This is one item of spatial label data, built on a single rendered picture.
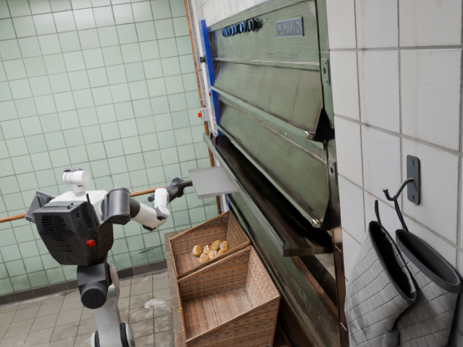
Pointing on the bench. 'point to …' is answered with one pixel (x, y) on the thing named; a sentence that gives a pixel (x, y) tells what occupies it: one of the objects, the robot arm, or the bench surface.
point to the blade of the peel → (211, 182)
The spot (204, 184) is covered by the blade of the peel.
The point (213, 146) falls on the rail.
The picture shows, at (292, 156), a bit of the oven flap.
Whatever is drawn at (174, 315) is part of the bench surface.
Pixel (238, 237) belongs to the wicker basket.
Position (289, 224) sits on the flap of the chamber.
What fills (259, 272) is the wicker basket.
